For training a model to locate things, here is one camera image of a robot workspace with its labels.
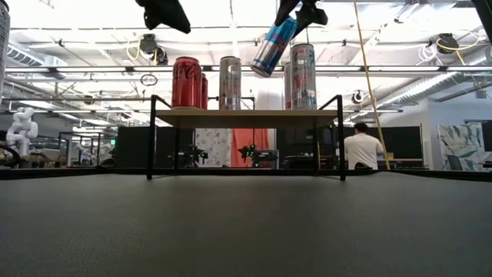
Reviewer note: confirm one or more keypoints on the black partition panel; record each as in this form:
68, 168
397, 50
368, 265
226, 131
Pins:
134, 146

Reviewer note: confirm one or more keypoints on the person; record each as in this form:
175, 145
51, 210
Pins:
361, 150

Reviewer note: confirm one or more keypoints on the red Coca-Cola Zero Sugar can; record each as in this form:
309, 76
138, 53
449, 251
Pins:
186, 82

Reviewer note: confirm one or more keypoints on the small wooden shelf black legs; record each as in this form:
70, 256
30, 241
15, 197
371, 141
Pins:
246, 118

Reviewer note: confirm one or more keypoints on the floral patterned panel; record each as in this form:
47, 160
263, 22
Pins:
215, 148

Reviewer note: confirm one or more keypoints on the black table mat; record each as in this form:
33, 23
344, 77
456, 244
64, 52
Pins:
153, 238

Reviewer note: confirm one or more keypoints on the distant black robot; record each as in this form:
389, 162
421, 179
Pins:
194, 155
248, 152

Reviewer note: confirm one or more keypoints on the orange panel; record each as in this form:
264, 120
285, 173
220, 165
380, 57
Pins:
246, 138

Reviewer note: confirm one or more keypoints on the leaf patterned panel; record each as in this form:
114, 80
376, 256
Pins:
457, 146

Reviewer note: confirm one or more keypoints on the black screen panel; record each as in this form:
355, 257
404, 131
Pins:
403, 142

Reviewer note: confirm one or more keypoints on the black table frame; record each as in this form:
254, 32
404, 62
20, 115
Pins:
46, 173

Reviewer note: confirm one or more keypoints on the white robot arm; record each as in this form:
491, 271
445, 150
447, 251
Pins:
23, 131
86, 152

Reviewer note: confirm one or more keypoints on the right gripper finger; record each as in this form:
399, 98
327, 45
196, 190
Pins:
285, 9
311, 15

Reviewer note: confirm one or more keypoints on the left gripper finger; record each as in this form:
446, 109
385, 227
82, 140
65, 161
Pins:
169, 13

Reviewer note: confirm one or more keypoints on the blue Red Bull can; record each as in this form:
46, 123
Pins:
273, 48

